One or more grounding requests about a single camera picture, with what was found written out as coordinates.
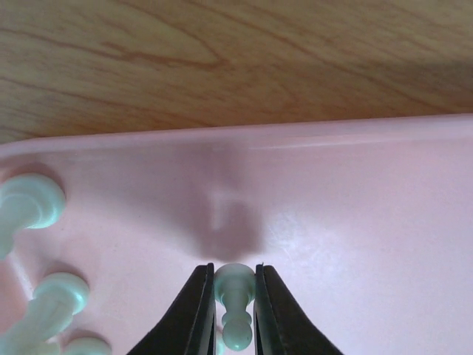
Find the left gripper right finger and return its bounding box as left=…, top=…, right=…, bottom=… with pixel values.
left=253, top=264, right=342, bottom=355

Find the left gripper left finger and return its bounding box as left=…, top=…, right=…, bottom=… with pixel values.
left=129, top=263, right=216, bottom=355

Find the white pawn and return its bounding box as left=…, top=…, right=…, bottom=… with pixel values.
left=214, top=263, right=256, bottom=351
left=216, top=333, right=226, bottom=355

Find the white bishop far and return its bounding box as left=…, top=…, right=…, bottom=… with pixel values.
left=59, top=329, right=112, bottom=355

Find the pink plastic tray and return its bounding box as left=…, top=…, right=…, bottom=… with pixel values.
left=1, top=115, right=472, bottom=354

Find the white knight far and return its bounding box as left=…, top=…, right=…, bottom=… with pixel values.
left=1, top=272, right=90, bottom=354

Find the white rook far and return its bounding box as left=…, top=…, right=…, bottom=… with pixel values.
left=1, top=173, right=66, bottom=259

